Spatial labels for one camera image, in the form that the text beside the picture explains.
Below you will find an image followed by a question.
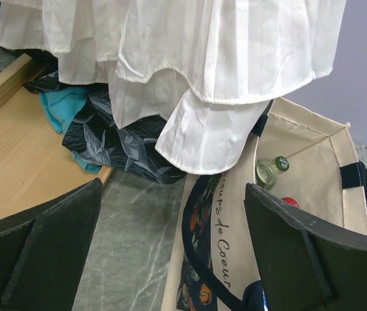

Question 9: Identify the teal garment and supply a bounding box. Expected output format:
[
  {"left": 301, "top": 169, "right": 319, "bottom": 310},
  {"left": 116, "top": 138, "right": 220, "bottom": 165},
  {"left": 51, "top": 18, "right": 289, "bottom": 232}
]
[{"left": 40, "top": 87, "right": 102, "bottom": 174}]

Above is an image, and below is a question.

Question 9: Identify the clear glass green-cap bottle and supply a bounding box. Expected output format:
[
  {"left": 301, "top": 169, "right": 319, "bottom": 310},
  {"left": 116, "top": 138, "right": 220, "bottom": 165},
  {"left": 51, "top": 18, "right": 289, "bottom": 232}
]
[{"left": 255, "top": 156, "right": 290, "bottom": 190}]

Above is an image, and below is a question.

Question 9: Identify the wooden rack base tray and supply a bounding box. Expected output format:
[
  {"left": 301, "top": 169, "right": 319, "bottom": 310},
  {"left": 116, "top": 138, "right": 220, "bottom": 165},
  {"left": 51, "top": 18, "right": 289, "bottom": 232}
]
[{"left": 0, "top": 54, "right": 113, "bottom": 220}]

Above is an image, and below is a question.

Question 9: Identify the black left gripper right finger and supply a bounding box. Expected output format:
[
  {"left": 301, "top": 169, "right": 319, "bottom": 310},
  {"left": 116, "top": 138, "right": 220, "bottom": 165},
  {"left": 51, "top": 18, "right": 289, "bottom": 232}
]
[{"left": 244, "top": 184, "right": 367, "bottom": 310}]

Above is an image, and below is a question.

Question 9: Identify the Coca-Cola glass bottle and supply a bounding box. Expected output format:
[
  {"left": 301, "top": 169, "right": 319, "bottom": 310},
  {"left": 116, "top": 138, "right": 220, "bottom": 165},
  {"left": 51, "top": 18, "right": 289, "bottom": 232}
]
[{"left": 282, "top": 197, "right": 300, "bottom": 209}]

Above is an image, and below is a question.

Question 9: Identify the white pleated dress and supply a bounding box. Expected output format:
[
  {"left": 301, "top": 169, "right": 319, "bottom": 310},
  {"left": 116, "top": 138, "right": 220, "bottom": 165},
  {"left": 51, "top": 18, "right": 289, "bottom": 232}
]
[{"left": 0, "top": 0, "right": 346, "bottom": 175}]

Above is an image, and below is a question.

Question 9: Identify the dark shark print shirt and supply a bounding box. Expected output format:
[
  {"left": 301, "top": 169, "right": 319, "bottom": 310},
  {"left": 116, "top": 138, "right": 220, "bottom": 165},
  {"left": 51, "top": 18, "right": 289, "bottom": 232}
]
[{"left": 24, "top": 71, "right": 186, "bottom": 184}]

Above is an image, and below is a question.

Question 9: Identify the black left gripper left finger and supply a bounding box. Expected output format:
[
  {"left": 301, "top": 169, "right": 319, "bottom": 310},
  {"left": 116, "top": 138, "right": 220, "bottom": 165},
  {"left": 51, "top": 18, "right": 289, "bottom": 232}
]
[{"left": 0, "top": 178, "right": 103, "bottom": 310}]

